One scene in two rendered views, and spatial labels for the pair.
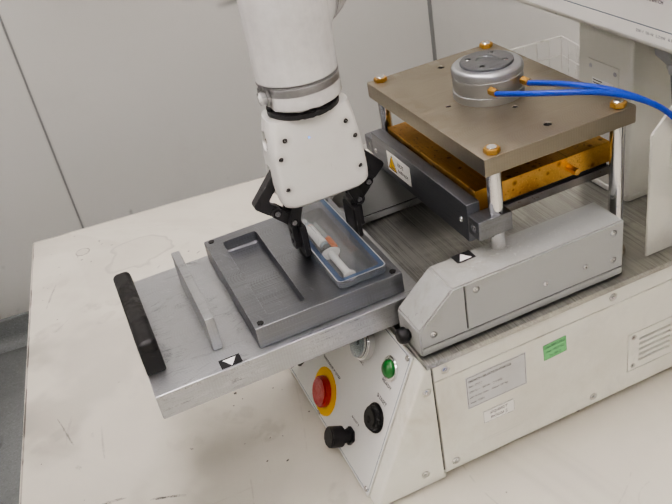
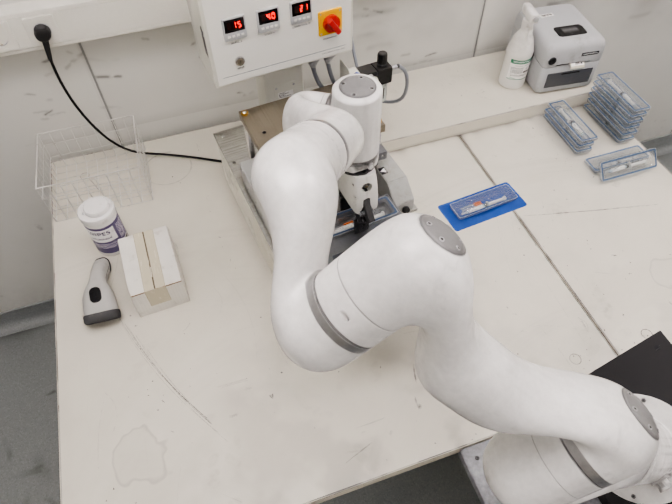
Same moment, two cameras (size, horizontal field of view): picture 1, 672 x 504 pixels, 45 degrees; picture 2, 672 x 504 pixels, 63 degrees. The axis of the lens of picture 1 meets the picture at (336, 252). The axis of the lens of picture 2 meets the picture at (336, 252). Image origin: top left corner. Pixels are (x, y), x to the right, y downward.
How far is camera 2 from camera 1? 1.24 m
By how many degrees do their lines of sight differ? 69
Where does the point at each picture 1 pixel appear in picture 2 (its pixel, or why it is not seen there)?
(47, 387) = (310, 483)
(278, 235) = (340, 244)
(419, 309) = (404, 194)
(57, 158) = not seen: outside the picture
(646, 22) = (328, 47)
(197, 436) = (371, 365)
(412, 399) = not seen: hidden behind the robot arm
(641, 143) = not seen: hidden behind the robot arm
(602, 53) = (283, 79)
